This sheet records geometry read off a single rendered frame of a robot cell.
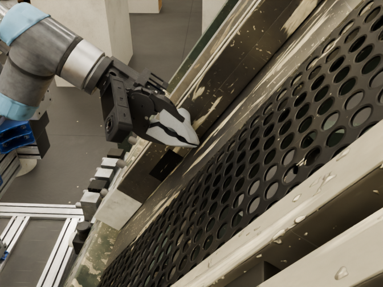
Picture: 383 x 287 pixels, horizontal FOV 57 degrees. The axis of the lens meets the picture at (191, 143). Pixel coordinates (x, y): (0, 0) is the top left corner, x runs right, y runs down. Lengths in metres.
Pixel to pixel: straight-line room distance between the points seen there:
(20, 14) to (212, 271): 0.51
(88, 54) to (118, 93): 0.08
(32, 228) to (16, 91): 1.37
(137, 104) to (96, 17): 2.82
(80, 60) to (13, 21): 0.11
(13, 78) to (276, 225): 0.55
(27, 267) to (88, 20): 2.26
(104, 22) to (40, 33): 2.79
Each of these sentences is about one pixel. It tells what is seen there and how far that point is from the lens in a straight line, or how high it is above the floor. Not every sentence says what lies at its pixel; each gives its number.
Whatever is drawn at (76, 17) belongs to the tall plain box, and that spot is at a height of 0.67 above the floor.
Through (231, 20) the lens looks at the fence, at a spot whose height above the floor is 1.27.
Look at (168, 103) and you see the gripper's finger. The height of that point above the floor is 1.29.
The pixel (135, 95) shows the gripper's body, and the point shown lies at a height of 1.30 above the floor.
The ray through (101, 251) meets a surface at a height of 0.89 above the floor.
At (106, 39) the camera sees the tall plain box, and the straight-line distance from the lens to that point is 3.43.
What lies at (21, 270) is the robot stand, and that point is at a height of 0.21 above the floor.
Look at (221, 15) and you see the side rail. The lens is 1.33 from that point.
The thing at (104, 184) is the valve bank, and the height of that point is 0.76.
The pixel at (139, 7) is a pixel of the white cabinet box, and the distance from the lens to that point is 6.08.
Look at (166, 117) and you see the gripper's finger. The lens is 0.59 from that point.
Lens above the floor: 1.57
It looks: 35 degrees down
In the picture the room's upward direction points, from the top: straight up
